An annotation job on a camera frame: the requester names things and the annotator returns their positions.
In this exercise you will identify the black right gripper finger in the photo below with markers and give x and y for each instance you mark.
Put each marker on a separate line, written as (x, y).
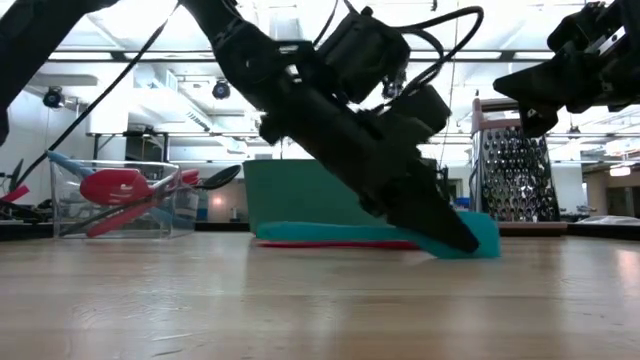
(542, 117)
(525, 85)

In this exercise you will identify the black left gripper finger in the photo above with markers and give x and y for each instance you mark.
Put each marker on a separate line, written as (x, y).
(415, 170)
(360, 170)

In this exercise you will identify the teal silicone spatula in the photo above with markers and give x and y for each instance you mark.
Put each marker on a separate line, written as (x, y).
(325, 232)

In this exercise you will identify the red slotted silicone turner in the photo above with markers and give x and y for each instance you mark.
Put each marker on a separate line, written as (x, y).
(120, 217)

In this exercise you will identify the light blue silicone spatula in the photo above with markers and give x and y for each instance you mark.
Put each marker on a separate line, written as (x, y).
(65, 161)

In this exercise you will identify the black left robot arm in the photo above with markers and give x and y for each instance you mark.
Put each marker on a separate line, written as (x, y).
(30, 40)

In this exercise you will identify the teal plastic bin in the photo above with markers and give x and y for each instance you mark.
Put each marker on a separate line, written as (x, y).
(300, 195)

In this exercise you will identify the pink metal box grater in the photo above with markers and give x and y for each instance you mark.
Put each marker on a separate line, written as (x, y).
(515, 185)

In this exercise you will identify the clear plastic bag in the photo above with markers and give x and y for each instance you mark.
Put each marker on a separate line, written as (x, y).
(610, 221)

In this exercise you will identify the clear plastic container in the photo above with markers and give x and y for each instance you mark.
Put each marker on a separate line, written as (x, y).
(65, 210)

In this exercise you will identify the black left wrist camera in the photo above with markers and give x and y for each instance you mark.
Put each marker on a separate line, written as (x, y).
(365, 50)

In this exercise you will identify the black ceiling camera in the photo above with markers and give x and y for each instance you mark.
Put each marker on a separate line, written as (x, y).
(221, 90)
(53, 97)

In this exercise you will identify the black aluminium table frame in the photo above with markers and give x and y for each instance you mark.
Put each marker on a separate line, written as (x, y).
(25, 230)

